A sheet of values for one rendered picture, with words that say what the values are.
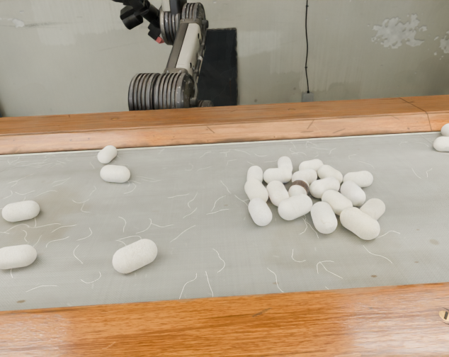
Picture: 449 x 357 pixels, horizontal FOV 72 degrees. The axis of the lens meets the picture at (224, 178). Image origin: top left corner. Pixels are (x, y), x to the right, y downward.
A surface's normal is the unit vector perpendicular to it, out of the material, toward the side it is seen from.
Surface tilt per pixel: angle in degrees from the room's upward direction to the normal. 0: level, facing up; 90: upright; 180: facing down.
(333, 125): 45
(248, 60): 90
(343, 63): 90
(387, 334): 0
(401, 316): 0
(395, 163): 0
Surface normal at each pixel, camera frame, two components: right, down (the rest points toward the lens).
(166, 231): -0.04, -0.86
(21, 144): 0.00, -0.25
